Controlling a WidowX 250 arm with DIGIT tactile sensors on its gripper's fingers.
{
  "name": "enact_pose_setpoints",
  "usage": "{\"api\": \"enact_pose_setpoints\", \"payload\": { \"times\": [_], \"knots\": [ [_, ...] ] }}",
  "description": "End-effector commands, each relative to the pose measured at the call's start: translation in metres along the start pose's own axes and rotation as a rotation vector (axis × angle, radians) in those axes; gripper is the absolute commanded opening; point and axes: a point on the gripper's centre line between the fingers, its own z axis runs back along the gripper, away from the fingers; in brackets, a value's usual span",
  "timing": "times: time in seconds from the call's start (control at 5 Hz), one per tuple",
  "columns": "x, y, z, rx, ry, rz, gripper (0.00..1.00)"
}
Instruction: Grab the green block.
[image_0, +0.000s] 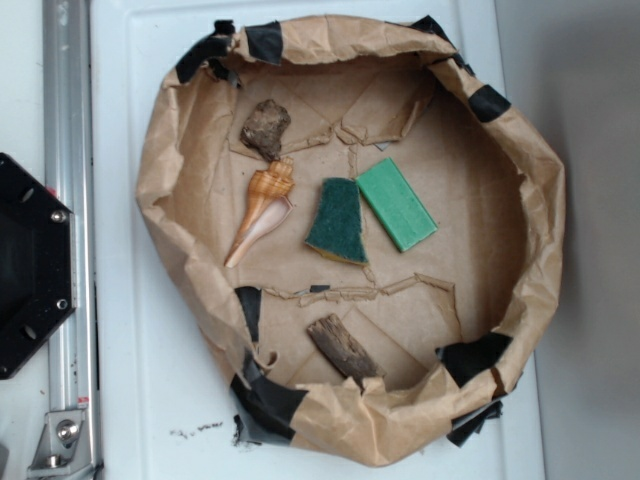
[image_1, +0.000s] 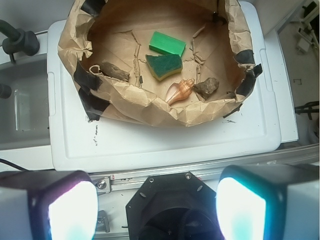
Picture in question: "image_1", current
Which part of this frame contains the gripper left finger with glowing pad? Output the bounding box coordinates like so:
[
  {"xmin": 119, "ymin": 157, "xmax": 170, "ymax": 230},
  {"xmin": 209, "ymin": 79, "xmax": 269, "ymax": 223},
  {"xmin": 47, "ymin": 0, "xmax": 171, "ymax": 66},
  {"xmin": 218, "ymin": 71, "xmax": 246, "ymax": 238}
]
[{"xmin": 0, "ymin": 170, "xmax": 98, "ymax": 240}]

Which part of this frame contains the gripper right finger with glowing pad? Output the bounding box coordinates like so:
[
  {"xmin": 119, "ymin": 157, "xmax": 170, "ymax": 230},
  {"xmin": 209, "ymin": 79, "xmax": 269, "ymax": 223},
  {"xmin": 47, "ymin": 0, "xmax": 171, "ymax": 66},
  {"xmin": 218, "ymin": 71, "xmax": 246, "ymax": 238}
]
[{"xmin": 216, "ymin": 164, "xmax": 320, "ymax": 240}]

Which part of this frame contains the bright green block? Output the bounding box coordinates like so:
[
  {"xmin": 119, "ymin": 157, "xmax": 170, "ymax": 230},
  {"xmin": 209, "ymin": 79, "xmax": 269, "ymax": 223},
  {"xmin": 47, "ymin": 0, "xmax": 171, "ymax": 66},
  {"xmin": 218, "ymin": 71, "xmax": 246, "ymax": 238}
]
[{"xmin": 148, "ymin": 31, "xmax": 186, "ymax": 57}]

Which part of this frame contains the clear plastic storage bin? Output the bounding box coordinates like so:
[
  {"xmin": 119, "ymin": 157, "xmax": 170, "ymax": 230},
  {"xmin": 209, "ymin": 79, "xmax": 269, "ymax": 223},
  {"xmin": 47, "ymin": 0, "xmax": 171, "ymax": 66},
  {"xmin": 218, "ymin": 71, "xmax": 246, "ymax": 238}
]
[{"xmin": 0, "ymin": 53, "xmax": 52, "ymax": 151}]

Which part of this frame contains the white plastic container lid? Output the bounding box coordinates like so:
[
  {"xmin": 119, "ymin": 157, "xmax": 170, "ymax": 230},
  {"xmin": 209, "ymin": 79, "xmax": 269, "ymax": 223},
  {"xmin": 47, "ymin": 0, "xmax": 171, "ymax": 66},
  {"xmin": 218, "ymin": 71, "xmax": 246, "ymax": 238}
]
[{"xmin": 47, "ymin": 1, "xmax": 298, "ymax": 173}]

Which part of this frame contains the brown rock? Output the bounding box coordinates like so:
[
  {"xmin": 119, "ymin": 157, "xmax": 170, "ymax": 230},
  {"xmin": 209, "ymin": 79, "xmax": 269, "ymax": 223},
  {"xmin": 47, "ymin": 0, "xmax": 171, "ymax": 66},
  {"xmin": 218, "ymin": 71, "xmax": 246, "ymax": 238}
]
[{"xmin": 193, "ymin": 77, "xmax": 220, "ymax": 100}]

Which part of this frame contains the orange spiral seashell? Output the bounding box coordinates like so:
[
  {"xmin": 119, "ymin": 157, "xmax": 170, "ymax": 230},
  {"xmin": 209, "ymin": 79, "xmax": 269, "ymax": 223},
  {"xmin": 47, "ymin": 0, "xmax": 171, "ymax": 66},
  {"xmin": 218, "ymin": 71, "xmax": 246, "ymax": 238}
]
[{"xmin": 165, "ymin": 78, "xmax": 195, "ymax": 105}]

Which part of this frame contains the brown bark piece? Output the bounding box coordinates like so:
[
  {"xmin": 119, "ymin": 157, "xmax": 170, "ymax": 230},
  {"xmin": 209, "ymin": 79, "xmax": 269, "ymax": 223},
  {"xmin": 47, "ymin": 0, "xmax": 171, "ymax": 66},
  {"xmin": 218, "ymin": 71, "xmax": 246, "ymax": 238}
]
[{"xmin": 100, "ymin": 61, "xmax": 130, "ymax": 82}]

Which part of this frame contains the black clamp knob stand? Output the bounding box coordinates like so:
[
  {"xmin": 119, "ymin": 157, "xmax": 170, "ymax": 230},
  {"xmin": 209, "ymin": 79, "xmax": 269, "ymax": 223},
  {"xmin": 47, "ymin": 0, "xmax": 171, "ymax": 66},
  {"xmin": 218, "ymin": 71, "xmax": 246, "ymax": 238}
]
[{"xmin": 0, "ymin": 19, "xmax": 40, "ymax": 64}]

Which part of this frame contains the crumpled brown paper bin liner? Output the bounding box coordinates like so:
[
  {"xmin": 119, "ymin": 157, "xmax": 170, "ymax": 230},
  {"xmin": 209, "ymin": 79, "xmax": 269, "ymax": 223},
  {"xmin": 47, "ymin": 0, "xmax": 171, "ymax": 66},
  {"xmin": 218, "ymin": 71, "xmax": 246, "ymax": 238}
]
[{"xmin": 58, "ymin": 0, "xmax": 263, "ymax": 127}]

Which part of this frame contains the green and yellow sponge piece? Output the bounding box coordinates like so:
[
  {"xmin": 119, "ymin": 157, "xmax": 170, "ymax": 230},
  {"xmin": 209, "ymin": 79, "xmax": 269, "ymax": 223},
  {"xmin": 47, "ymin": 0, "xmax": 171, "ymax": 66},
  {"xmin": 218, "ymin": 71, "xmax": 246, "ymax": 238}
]
[{"xmin": 145, "ymin": 54, "xmax": 183, "ymax": 82}]

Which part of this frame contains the black cable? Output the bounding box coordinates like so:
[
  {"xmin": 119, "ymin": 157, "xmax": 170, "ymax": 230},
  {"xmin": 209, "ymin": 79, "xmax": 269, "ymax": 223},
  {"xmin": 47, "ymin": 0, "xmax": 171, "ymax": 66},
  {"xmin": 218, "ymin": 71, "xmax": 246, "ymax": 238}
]
[{"xmin": 0, "ymin": 158, "xmax": 28, "ymax": 172}]

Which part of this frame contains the aluminium extrusion rail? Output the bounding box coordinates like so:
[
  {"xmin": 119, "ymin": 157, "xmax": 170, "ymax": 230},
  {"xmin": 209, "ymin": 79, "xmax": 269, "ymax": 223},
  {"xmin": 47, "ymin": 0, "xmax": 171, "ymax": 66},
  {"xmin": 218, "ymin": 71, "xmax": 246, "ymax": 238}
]
[{"xmin": 89, "ymin": 143, "xmax": 320, "ymax": 195}]

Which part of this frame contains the black octagonal mount plate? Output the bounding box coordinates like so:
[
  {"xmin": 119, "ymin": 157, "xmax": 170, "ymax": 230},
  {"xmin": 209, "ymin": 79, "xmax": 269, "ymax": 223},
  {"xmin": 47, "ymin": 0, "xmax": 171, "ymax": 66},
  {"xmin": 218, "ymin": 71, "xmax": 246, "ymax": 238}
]
[{"xmin": 125, "ymin": 172, "xmax": 224, "ymax": 240}]

